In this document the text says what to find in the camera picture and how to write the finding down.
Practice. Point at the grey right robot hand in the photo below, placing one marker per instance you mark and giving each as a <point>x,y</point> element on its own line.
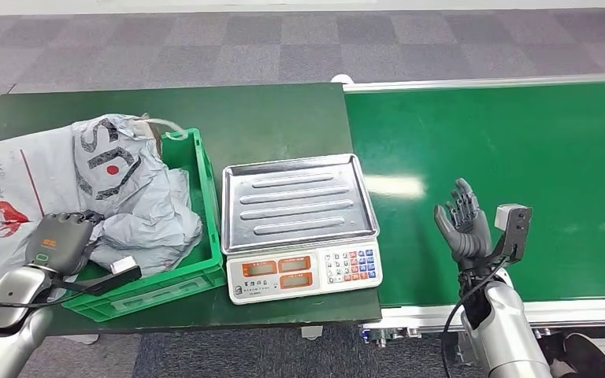
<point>467,237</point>

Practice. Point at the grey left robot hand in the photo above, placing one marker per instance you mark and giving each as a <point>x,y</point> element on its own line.
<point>60,240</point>

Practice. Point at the large grey mailer bag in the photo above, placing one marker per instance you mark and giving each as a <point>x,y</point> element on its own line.
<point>31,177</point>

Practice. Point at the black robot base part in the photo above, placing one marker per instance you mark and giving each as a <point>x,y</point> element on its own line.
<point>589,357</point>

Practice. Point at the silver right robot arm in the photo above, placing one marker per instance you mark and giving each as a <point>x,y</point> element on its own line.
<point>501,328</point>

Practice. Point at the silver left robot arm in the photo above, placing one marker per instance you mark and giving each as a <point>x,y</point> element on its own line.
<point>5,302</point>

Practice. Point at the green conveyor belt machine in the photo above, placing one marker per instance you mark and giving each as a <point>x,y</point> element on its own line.
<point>490,156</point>

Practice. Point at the white round conveyor end cap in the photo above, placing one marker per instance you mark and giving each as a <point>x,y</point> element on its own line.
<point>342,79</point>

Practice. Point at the grey mailer bag, red print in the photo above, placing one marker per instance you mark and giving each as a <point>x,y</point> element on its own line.
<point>161,229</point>

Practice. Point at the green plastic crate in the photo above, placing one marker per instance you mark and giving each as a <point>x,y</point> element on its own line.
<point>198,229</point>

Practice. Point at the white electronic scale, steel tray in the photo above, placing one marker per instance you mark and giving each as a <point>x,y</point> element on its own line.
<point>297,208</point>

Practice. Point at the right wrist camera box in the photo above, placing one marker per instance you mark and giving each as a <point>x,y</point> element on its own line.
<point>514,229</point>

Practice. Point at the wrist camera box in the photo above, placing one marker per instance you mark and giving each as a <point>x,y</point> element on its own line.
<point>114,274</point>
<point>514,229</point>

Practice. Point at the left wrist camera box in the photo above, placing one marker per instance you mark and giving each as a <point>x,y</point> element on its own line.
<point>114,274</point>

